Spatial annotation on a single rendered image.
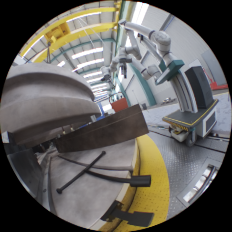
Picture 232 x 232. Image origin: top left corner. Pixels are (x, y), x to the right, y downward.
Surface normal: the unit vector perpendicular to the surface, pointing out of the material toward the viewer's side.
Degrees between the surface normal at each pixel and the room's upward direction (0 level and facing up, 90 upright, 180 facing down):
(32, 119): 90
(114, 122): 90
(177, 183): 0
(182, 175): 0
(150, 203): 0
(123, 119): 90
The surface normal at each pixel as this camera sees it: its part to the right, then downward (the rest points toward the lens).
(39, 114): 0.81, -0.33
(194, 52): -0.92, 0.38
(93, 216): -0.38, -0.92
